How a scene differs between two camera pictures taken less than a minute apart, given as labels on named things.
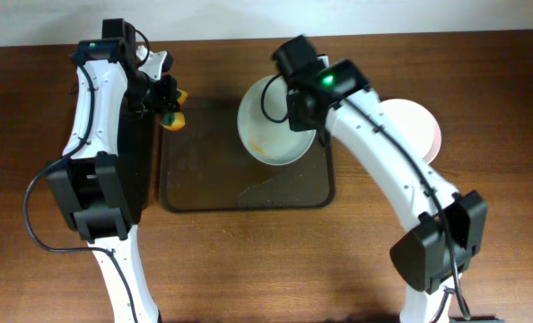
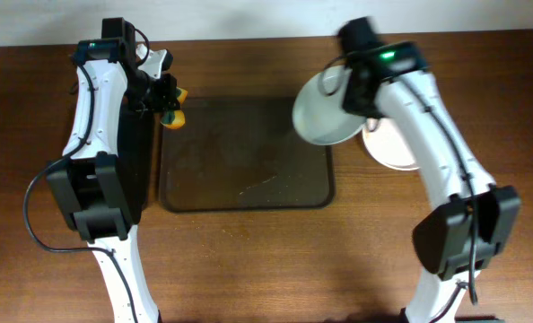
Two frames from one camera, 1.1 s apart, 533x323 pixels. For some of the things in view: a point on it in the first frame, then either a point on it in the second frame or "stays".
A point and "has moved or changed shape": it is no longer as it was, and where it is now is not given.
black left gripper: (166, 96) stays
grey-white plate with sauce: (264, 124) has moved or changed shape
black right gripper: (300, 115) -> (353, 100)
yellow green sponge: (175, 121) stays
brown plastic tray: (205, 164) stays
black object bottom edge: (476, 319) stays
